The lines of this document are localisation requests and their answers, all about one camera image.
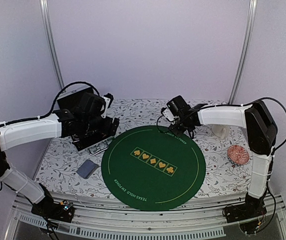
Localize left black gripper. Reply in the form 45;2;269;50
83;115;119;136

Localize aluminium poker chip case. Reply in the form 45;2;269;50
57;87;114;156

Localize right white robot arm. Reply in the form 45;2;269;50
161;95;278;218

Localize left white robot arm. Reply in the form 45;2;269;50
0;92;119;217

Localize cream ceramic mug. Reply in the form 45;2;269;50
211;124;230;140

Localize blue playing card deck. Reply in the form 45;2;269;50
76;159;99;179

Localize floral patterned table cover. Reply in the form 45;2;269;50
34;99;252;199

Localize red patterned small bowl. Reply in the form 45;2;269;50
227;145;250;165

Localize round green poker mat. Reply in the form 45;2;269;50
101;125;206;212

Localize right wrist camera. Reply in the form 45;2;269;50
161;95;191;123

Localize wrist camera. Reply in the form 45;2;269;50
161;95;191;123
101;93;114;118

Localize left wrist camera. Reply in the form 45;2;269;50
101;93;114;118

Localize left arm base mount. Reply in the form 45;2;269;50
31;198;75;223

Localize aluminium front rail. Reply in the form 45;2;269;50
4;193;286;240

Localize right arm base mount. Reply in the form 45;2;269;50
222;195;267;223

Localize right aluminium frame post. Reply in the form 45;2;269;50
228;0;258;104

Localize aluminium frame post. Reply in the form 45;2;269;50
228;0;258;104
39;0;65;90

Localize left aluminium frame post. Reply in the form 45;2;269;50
39;0;65;90

